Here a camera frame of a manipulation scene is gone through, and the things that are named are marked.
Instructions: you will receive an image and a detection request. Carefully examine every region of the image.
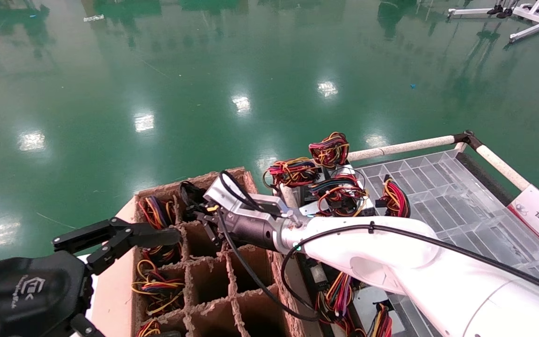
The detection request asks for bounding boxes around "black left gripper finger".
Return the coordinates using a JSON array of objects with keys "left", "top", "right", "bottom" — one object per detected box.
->
[
  {"left": 53, "top": 217, "right": 182, "bottom": 276},
  {"left": 69, "top": 313, "right": 106, "bottom": 337}
]

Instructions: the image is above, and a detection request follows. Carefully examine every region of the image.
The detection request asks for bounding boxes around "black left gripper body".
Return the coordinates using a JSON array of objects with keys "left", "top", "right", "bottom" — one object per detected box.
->
[{"left": 0, "top": 250, "right": 93, "bottom": 337}]

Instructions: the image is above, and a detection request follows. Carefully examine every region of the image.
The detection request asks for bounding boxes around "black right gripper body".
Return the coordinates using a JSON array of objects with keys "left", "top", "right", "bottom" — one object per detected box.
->
[{"left": 216, "top": 211, "right": 278, "bottom": 251}]

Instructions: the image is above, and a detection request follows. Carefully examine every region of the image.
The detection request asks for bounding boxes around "cardboard box with dividers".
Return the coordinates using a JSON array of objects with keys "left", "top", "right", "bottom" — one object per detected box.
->
[{"left": 131, "top": 167, "right": 326, "bottom": 337}]

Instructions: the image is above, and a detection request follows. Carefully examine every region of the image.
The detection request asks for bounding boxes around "white rack pipe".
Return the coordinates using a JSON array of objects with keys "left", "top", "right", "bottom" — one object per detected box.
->
[
  {"left": 475, "top": 144, "right": 531, "bottom": 191},
  {"left": 347, "top": 135, "right": 457, "bottom": 162},
  {"left": 279, "top": 184, "right": 300, "bottom": 211}
]

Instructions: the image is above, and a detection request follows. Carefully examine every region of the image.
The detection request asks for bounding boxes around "clear plastic divider tray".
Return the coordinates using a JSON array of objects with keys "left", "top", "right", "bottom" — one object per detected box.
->
[{"left": 357, "top": 149, "right": 539, "bottom": 337}]

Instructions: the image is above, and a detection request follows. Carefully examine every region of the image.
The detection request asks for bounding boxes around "black pipe corner connector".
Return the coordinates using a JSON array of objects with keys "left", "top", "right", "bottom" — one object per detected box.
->
[{"left": 453, "top": 130, "right": 484, "bottom": 151}]

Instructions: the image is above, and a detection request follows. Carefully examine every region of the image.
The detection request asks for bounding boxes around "black rack beam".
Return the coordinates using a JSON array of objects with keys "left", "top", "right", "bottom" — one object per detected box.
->
[{"left": 457, "top": 152, "right": 516, "bottom": 206}]

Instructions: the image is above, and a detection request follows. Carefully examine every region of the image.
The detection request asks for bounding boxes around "white stand base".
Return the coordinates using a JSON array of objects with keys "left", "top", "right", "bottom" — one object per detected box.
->
[{"left": 447, "top": 0, "right": 539, "bottom": 44}]

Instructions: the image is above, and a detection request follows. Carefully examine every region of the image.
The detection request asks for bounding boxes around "power supply with coloured wires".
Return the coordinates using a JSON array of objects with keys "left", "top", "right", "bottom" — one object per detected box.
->
[
  {"left": 314, "top": 271, "right": 361, "bottom": 326},
  {"left": 142, "top": 244, "right": 182, "bottom": 268},
  {"left": 135, "top": 320, "right": 163, "bottom": 337},
  {"left": 308, "top": 132, "right": 350, "bottom": 169},
  {"left": 375, "top": 176, "right": 411, "bottom": 219},
  {"left": 308, "top": 173, "right": 371, "bottom": 218},
  {"left": 138, "top": 196, "right": 180, "bottom": 230},
  {"left": 263, "top": 157, "right": 322, "bottom": 202},
  {"left": 131, "top": 259, "right": 187, "bottom": 315},
  {"left": 351, "top": 286, "right": 394, "bottom": 337}
]

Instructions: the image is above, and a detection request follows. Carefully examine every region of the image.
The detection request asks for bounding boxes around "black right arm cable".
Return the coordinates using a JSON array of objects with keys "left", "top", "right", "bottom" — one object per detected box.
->
[{"left": 216, "top": 170, "right": 539, "bottom": 323}]

